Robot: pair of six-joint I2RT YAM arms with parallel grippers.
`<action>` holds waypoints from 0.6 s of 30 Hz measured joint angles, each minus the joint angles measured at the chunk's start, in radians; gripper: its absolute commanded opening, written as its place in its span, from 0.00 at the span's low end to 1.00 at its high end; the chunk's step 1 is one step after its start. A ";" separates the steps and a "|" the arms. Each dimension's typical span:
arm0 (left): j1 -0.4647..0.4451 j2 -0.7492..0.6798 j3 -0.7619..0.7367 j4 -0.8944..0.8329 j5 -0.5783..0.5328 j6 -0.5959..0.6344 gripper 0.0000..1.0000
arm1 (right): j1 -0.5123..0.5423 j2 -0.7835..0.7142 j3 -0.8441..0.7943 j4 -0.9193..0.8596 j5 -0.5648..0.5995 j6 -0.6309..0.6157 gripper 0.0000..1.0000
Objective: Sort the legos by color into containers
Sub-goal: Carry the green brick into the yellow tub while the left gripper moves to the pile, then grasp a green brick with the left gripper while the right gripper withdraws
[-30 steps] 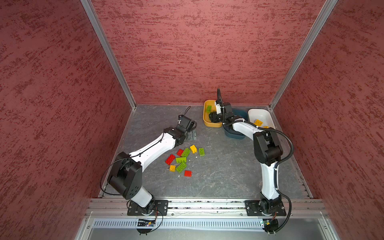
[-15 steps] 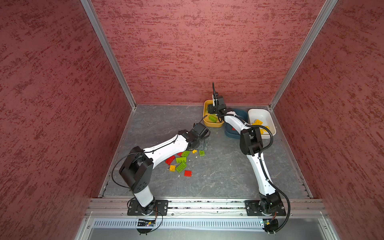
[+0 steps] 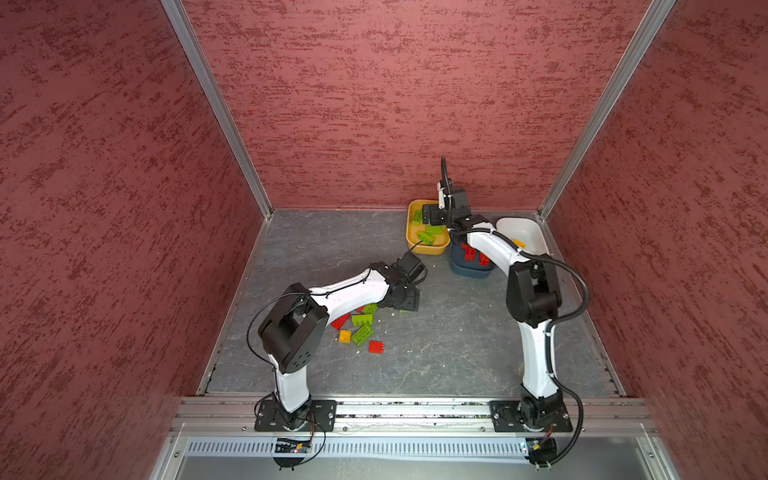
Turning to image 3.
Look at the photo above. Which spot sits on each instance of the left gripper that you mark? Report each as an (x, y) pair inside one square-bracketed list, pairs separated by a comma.
[(411, 301)]

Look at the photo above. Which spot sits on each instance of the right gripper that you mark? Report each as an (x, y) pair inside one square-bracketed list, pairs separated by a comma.
[(434, 208)]

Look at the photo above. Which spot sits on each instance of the green long lego brick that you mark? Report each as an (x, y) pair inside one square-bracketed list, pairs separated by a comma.
[(363, 334), (434, 230)]

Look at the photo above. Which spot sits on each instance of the red long lego brick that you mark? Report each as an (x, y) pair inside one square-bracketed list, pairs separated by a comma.
[(340, 321), (469, 253)]

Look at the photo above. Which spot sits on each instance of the small orange lego brick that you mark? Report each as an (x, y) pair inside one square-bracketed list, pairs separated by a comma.
[(345, 336)]

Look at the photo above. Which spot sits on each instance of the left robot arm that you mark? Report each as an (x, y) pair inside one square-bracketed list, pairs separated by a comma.
[(285, 333)]

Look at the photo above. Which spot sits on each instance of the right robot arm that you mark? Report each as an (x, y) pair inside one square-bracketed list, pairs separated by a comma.
[(533, 299)]

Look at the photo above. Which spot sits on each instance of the yellow plastic bin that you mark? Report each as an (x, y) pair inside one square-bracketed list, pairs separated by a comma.
[(441, 242)]

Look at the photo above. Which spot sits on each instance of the teal plastic bin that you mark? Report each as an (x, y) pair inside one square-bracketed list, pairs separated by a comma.
[(467, 269)]

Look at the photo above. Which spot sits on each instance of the white plastic bin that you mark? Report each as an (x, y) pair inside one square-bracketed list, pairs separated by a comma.
[(524, 230)]

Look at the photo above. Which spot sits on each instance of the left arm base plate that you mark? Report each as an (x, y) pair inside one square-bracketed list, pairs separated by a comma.
[(314, 415)]

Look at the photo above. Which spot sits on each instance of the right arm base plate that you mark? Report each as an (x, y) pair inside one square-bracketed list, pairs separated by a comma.
[(530, 416)]

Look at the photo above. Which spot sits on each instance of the aluminium front rail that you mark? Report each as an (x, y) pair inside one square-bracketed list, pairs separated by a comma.
[(408, 428)]

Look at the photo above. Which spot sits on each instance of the right corner aluminium post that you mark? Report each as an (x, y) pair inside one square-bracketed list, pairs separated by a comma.
[(641, 40)]

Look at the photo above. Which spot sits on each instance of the corner aluminium post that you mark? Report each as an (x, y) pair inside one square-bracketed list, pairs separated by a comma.
[(193, 50), (641, 40)]

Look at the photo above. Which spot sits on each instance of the left corner aluminium post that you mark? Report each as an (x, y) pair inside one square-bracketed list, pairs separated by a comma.
[(193, 50)]

